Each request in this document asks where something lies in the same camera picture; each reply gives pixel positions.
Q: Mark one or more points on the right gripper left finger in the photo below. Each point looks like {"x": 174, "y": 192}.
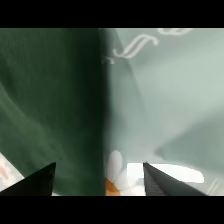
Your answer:
{"x": 36, "y": 185}

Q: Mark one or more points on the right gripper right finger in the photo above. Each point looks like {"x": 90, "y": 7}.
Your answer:
{"x": 163, "y": 185}

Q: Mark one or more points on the dark green shirt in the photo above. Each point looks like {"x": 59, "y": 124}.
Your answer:
{"x": 50, "y": 100}

